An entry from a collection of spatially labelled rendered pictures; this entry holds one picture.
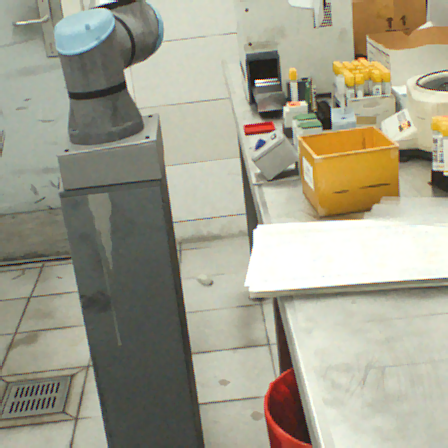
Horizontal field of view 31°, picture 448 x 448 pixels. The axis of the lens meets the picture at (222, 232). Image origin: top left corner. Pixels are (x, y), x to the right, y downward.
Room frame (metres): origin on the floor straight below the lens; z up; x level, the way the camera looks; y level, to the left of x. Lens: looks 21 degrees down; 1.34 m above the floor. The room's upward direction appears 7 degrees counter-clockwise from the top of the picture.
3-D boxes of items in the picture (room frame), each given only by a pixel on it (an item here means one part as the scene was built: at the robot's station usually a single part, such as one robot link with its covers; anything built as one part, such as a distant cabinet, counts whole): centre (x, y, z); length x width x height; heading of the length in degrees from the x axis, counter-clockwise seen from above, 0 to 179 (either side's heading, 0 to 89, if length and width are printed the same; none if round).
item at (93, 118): (1.60, 0.21, 1.00); 0.15 x 0.15 x 0.10
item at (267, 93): (1.97, -0.15, 0.92); 0.21 x 0.07 x 0.05; 0
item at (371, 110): (1.76, -0.34, 0.91); 0.20 x 0.10 x 0.07; 0
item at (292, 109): (1.65, -0.18, 0.92); 0.05 x 0.04 x 0.06; 90
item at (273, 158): (1.42, -0.13, 0.92); 0.13 x 0.07 x 0.08; 90
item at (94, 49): (1.60, 0.21, 1.12); 0.13 x 0.12 x 0.14; 151
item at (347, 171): (1.26, -0.21, 0.93); 0.13 x 0.13 x 0.10; 5
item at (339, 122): (1.43, -0.24, 0.93); 0.10 x 0.07 x 0.10; 172
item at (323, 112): (1.80, -0.24, 0.93); 0.17 x 0.09 x 0.11; 0
